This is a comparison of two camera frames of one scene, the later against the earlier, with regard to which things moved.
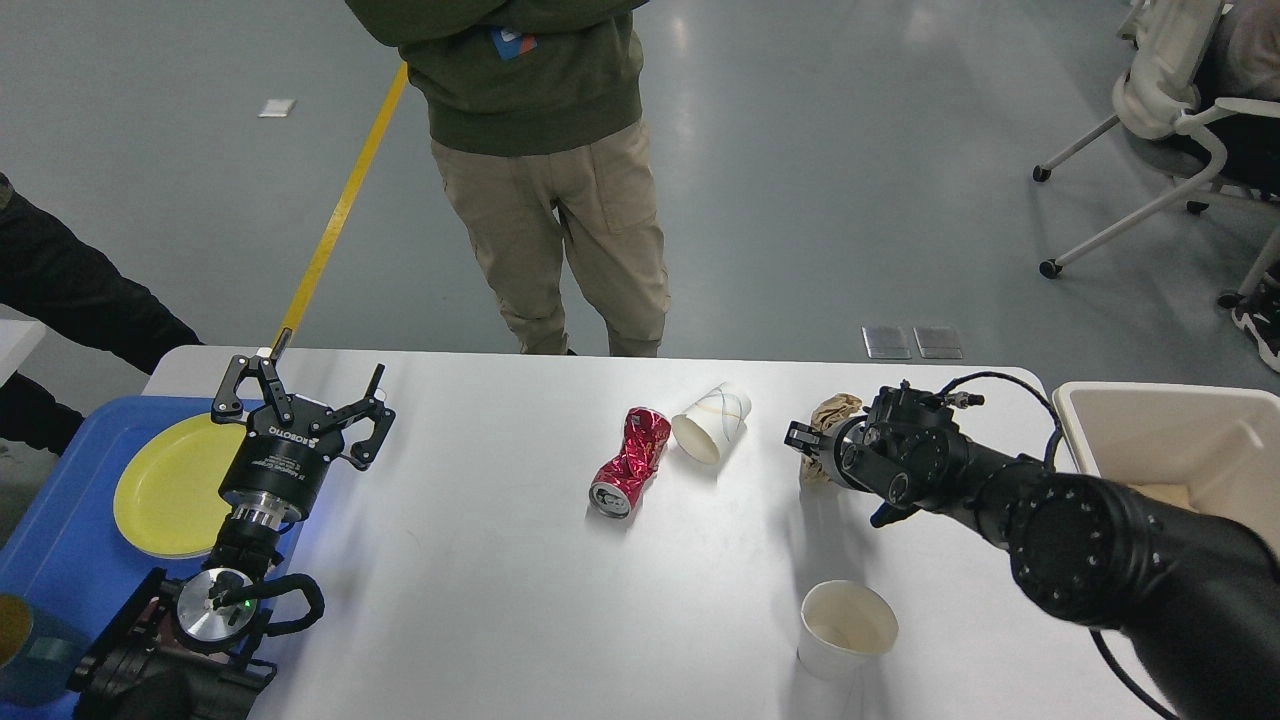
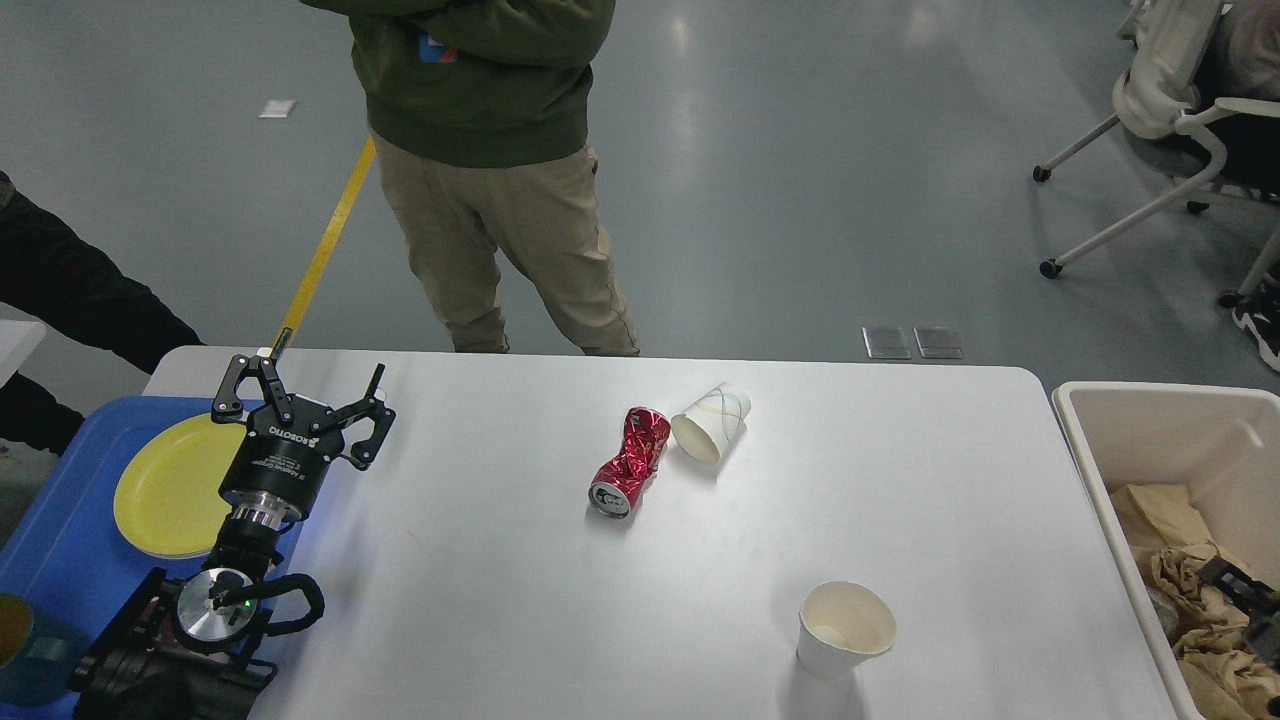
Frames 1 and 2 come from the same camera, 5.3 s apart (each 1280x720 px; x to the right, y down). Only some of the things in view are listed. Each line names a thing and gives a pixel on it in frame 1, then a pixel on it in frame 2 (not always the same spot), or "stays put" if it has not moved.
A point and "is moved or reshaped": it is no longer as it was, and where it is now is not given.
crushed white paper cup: (711, 423) stays put
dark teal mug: (38, 651) stays put
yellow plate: (167, 493) stays put
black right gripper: (848, 457) → (1251, 594)
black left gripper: (276, 469) stays put
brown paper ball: (829, 409) is moved or reshaped
